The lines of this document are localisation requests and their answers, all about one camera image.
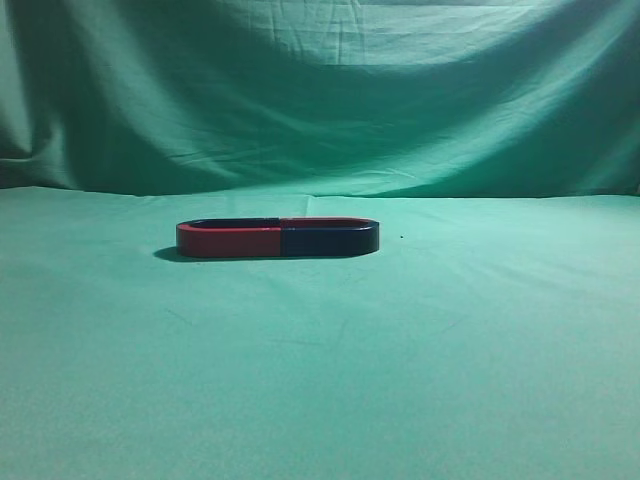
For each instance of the red-blue horseshoe magnet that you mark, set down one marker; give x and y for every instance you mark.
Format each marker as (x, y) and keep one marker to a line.
(229, 238)
(328, 236)

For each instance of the green cloth backdrop and cover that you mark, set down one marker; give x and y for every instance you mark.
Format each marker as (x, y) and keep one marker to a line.
(493, 335)

